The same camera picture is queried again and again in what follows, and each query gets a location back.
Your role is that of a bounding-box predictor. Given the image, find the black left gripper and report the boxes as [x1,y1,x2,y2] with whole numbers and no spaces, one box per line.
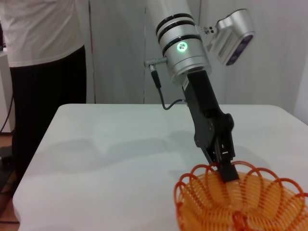
[182,71,240,184]

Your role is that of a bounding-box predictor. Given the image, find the orange plastic wire basket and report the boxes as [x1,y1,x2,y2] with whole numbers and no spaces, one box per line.
[173,160,308,231]

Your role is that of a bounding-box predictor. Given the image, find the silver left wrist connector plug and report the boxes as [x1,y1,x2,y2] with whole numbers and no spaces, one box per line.
[143,56,169,90]

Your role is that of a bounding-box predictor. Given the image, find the person in white shirt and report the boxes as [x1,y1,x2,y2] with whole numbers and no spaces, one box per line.
[0,0,88,180]

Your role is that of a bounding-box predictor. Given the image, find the dark object on floor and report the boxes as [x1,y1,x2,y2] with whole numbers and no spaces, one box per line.
[0,146,13,170]

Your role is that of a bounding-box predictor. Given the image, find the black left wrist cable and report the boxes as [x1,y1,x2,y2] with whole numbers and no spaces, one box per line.
[157,86,191,111]

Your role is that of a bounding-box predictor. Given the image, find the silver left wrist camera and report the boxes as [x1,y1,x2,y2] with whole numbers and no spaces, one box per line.
[206,8,256,67]

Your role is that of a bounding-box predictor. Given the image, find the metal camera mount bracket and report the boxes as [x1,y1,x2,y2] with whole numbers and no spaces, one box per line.
[196,25,217,37]

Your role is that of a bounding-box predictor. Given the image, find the thin black background cable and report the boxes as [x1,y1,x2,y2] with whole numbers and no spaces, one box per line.
[0,96,14,133]

